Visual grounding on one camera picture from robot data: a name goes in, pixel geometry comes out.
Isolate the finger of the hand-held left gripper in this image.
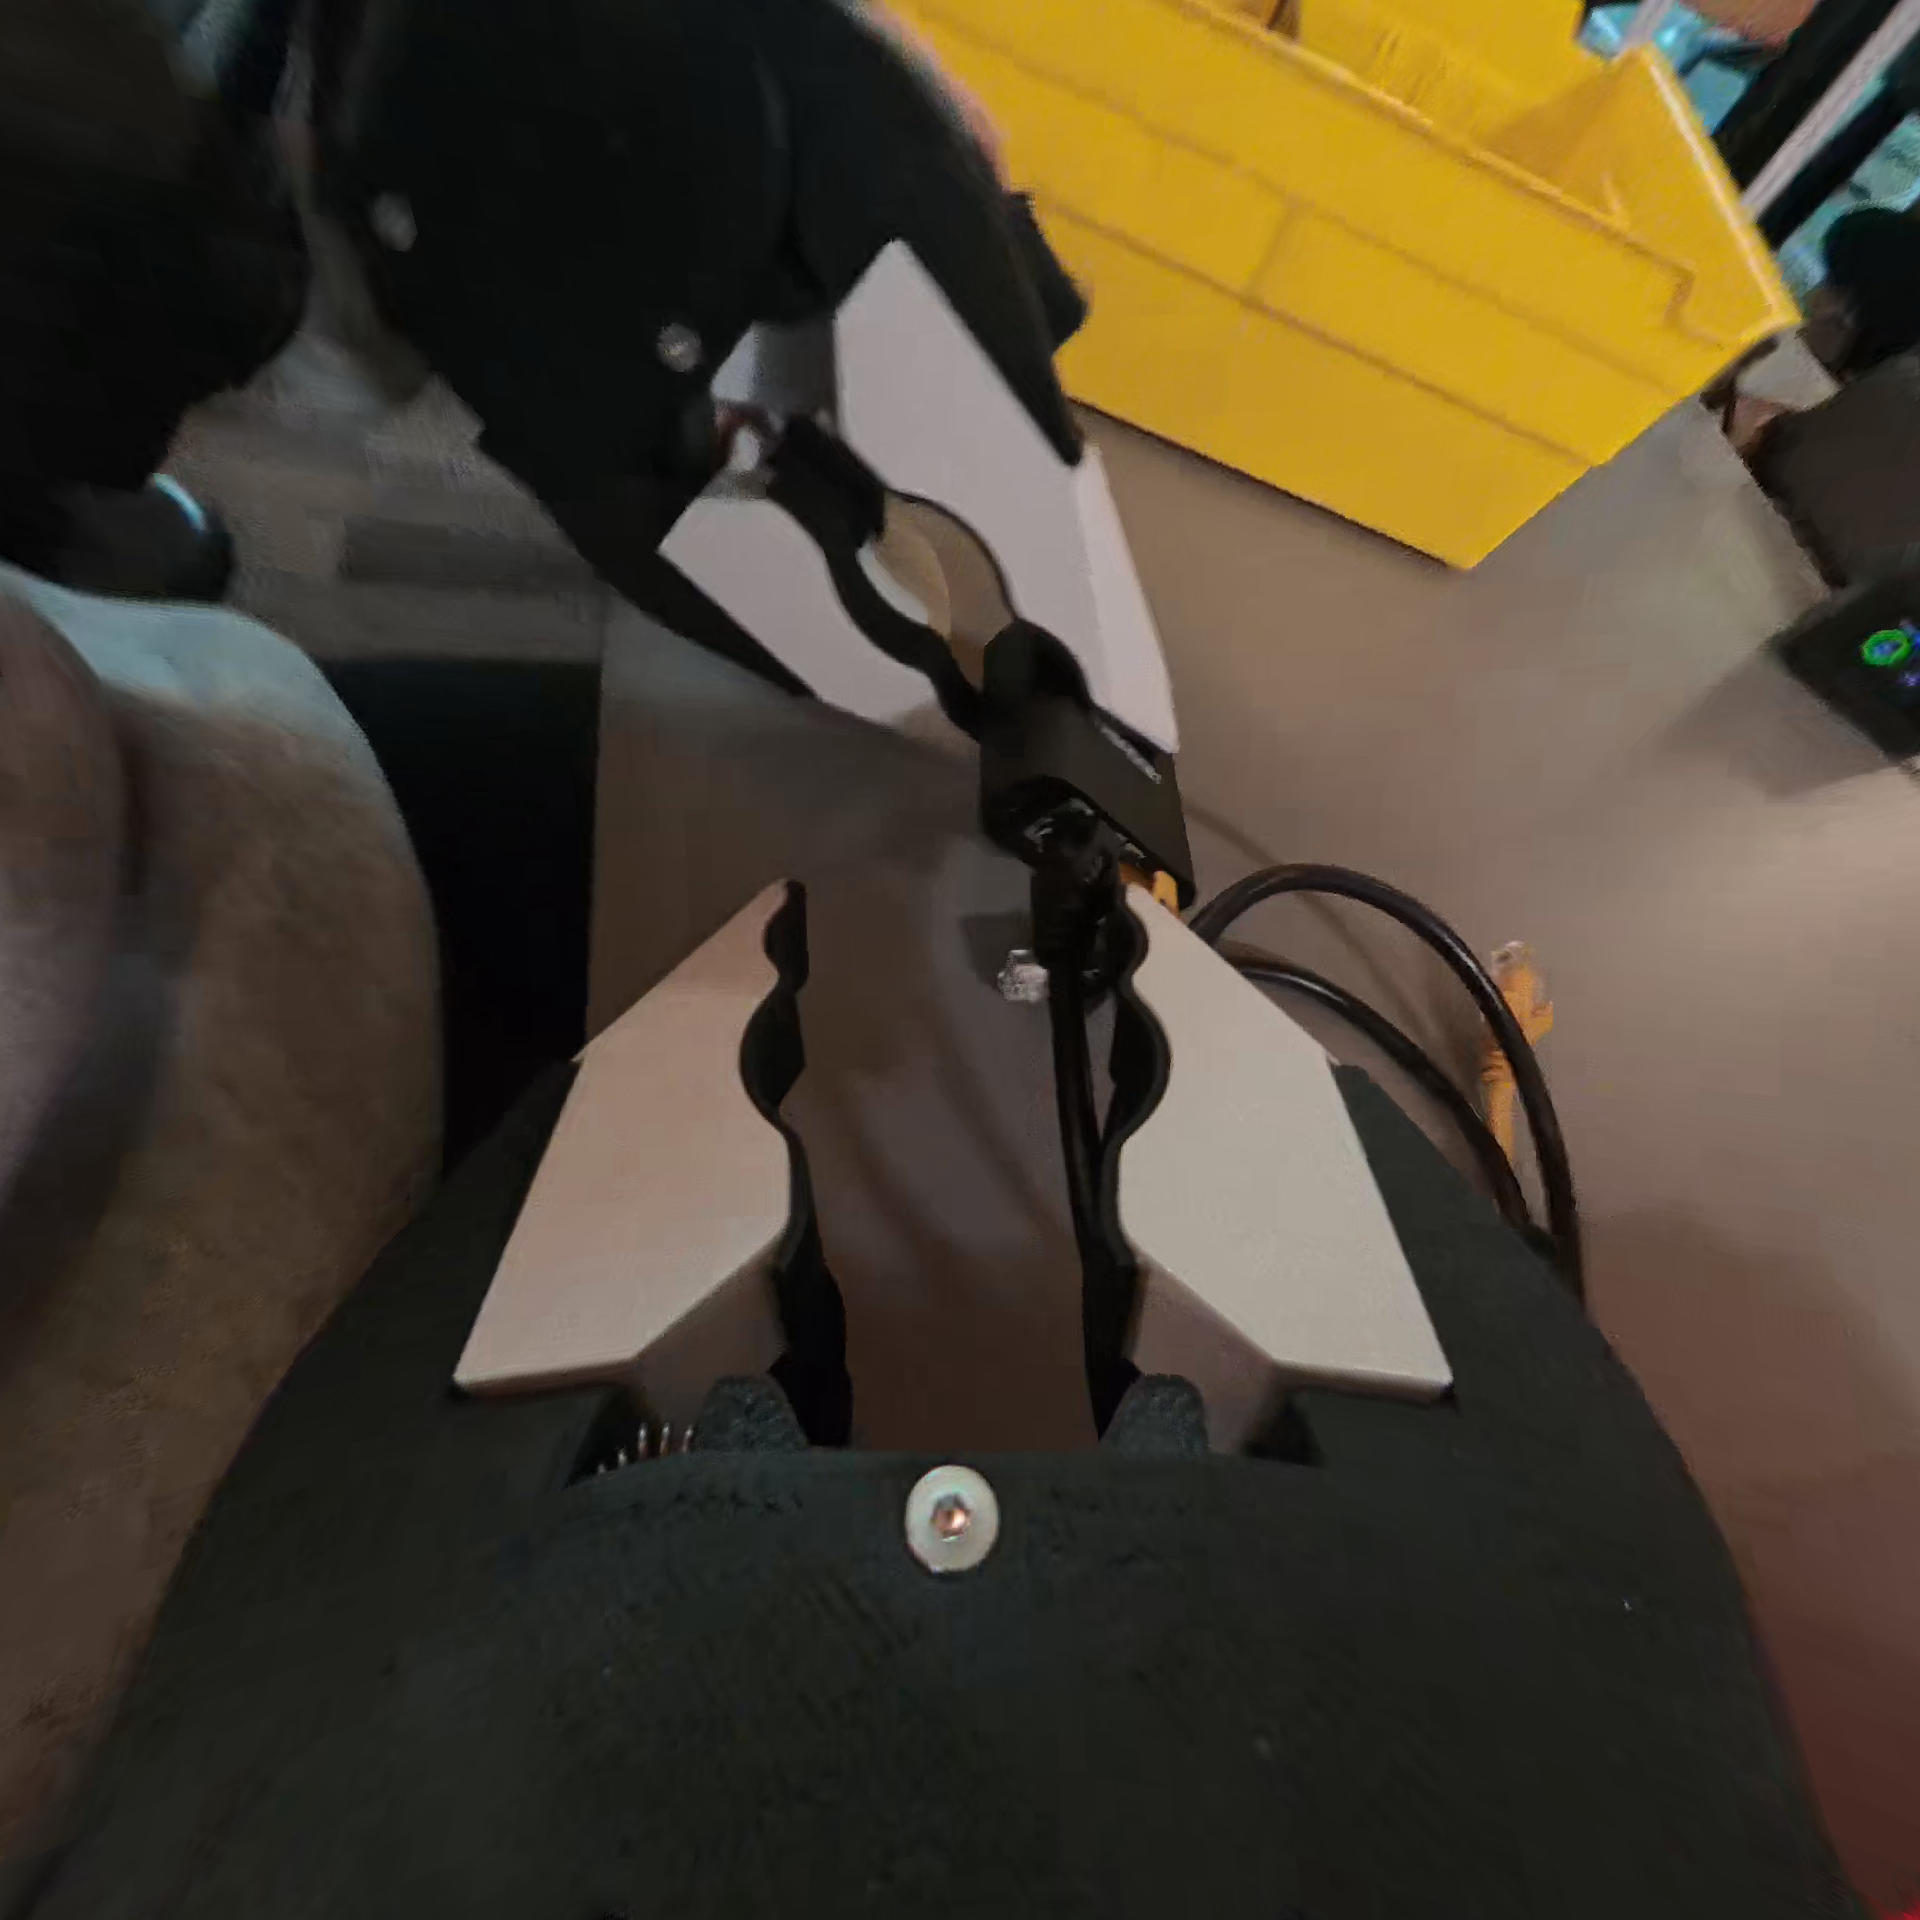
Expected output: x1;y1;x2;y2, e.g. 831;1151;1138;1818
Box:
829;237;1182;750
657;428;988;726

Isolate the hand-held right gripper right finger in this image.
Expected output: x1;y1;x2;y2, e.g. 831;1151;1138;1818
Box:
1086;885;1457;1451

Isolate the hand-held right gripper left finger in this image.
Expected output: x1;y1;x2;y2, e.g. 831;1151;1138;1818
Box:
453;877;851;1445

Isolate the black ethernet cable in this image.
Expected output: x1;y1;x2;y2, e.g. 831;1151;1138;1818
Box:
996;809;1586;1359

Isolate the black network adapter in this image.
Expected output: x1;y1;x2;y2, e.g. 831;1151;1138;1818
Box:
975;622;1201;913

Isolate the yellow plastic bin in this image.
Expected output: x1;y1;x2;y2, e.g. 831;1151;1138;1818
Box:
883;0;1804;570

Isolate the black phone with lit screen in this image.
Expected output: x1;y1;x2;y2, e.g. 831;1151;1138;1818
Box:
1766;573;1920;785

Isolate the dark object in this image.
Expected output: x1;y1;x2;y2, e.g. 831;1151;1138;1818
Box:
1743;351;1920;590

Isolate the orange ethernet cable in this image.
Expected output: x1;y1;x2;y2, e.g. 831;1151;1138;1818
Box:
1117;844;1556;1190

